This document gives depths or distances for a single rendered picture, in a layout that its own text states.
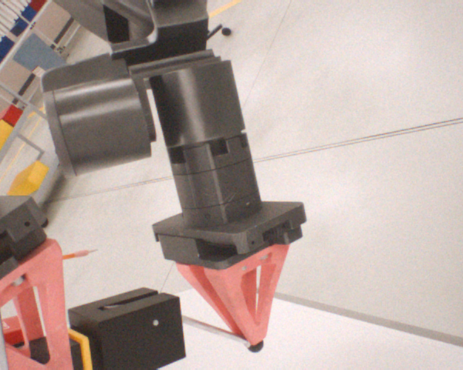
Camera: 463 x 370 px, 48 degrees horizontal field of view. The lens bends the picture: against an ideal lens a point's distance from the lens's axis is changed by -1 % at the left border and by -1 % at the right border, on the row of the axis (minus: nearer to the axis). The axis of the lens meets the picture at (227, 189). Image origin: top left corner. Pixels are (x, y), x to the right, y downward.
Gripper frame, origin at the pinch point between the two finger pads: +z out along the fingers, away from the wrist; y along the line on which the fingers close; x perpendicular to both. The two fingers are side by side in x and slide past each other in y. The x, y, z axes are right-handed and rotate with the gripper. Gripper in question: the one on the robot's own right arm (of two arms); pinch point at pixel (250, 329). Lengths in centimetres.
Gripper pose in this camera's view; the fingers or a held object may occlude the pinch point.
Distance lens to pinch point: 40.6
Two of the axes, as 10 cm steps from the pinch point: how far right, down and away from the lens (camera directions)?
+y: 6.5, 0.0, -7.6
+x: 7.3, -2.9, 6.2
